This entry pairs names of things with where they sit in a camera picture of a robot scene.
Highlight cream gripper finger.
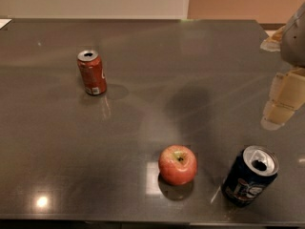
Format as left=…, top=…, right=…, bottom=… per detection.
left=261, top=67, right=305, bottom=131
left=260, top=27, right=285, bottom=52

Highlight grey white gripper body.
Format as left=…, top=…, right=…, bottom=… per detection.
left=280, top=2, right=305, bottom=68

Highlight red coke can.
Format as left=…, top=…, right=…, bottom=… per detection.
left=77, top=50, right=107, bottom=95

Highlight dark blue soda can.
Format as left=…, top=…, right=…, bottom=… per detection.
left=221, top=145, right=279, bottom=207

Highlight red apple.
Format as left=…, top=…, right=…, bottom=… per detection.
left=158, top=145, right=197, bottom=186

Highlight white paper sheet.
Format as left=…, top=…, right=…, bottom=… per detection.
left=0, top=19, right=11, bottom=30

